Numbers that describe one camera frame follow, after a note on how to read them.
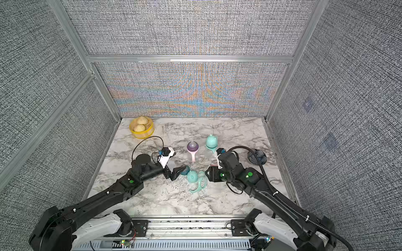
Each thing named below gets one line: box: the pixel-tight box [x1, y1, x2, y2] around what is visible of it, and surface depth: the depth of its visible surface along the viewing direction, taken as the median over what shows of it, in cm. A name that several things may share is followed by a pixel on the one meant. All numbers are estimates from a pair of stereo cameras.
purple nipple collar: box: [186, 140, 199, 153], surface depth 89 cm
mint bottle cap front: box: [206, 133, 218, 149], surface depth 88 cm
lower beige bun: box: [134, 124, 146, 133], surface depth 108 cm
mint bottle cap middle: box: [186, 170, 199, 184], surface depth 89 cm
